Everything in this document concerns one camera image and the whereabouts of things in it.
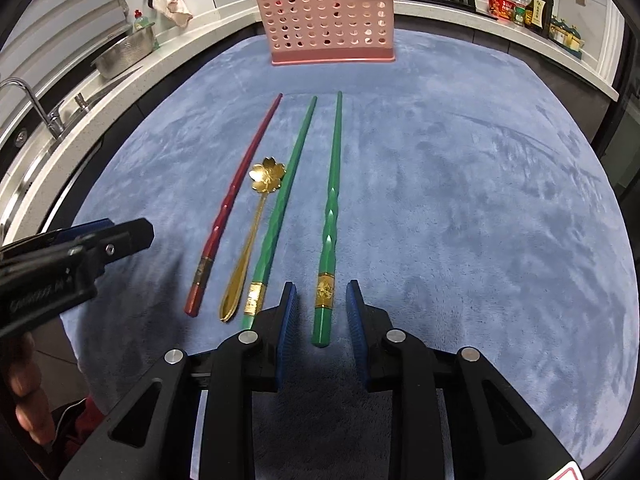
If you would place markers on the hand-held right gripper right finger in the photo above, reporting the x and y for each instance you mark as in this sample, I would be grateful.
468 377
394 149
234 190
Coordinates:
355 320

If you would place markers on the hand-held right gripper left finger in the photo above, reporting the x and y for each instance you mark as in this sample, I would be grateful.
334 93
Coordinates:
287 320

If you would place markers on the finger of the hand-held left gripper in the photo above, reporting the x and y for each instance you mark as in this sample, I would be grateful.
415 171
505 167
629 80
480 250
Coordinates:
130 240
85 228

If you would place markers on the green chopstick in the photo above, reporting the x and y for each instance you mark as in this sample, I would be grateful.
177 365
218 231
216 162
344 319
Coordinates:
330 220
296 160

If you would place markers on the gold flower spoon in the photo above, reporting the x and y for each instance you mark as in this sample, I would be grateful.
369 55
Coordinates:
267 176

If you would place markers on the dark red chopstick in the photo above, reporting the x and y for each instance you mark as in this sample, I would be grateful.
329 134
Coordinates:
252 160

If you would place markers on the pink perforated utensil holder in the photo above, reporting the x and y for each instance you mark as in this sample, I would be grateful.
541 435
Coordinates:
320 20

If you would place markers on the person's left hand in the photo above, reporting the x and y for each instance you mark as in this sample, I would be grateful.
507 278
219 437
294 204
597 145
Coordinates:
25 385

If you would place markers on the steel kitchen sink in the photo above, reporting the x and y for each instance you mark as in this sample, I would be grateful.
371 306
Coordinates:
30 155

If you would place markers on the chrome faucet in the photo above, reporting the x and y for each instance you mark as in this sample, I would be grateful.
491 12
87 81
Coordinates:
47 115

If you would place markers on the red clothing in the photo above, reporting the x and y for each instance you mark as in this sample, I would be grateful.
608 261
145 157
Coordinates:
75 425

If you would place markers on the blue plush blanket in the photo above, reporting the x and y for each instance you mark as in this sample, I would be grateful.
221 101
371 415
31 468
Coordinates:
450 210

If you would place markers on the steel bowl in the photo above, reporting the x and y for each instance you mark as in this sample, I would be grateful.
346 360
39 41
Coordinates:
125 52

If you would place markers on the green dish soap bottle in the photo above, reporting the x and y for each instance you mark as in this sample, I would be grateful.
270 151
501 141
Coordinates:
142 22

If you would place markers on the white window blinds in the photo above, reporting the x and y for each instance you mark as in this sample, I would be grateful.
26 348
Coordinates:
75 10

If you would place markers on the red food tub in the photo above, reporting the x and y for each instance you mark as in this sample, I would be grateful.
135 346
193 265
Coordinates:
501 6

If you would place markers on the small green-capped jar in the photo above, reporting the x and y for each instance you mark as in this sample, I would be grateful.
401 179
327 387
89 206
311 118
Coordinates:
520 15

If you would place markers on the green condiment jar set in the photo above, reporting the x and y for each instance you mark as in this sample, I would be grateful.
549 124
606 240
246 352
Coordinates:
567 35

